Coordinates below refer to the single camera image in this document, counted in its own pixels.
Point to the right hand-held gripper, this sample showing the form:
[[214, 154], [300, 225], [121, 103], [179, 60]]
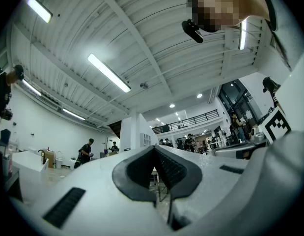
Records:
[[277, 126]]

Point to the white bucket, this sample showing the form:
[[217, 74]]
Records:
[[58, 162]]

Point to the white grid wall shelf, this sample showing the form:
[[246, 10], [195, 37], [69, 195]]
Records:
[[145, 139]]

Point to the person's grey t-shirt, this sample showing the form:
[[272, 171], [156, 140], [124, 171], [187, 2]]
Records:
[[294, 21]]

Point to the white counter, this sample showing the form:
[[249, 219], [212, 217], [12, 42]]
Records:
[[29, 166]]

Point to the black head-worn camera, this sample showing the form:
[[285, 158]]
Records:
[[192, 31]]

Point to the round ceiling fixture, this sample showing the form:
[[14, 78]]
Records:
[[144, 85]]

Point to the black mezzanine railing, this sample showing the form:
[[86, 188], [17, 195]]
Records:
[[186, 122]]

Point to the round ceiling downlight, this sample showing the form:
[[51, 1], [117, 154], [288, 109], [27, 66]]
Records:
[[199, 95], [172, 105]]

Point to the dark brown staircase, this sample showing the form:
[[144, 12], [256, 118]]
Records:
[[115, 129]]

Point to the person's head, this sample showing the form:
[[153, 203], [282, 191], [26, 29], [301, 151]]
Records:
[[215, 6]]

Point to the ceiling tube light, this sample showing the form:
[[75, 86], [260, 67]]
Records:
[[73, 114], [31, 87], [242, 34], [108, 72], [40, 8]]

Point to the cardboard box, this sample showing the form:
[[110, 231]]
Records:
[[50, 160]]

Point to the dark glass desk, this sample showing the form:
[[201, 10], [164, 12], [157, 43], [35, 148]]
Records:
[[9, 178]]

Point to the black curved faucet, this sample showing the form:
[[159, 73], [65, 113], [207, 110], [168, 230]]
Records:
[[43, 156]]

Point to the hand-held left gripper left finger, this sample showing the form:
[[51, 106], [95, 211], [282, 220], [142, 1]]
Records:
[[92, 181]]

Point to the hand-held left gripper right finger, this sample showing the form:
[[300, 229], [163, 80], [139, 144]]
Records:
[[205, 176]]

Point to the black-framed window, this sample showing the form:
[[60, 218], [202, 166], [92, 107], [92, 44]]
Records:
[[237, 102]]

